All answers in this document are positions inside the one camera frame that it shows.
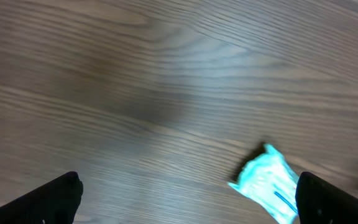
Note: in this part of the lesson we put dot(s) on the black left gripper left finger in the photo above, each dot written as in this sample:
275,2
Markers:
54,202

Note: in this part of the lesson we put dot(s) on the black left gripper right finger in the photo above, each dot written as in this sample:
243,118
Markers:
319,202

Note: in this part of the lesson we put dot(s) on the mint wet wipes pack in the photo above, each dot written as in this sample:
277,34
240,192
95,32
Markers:
269,181

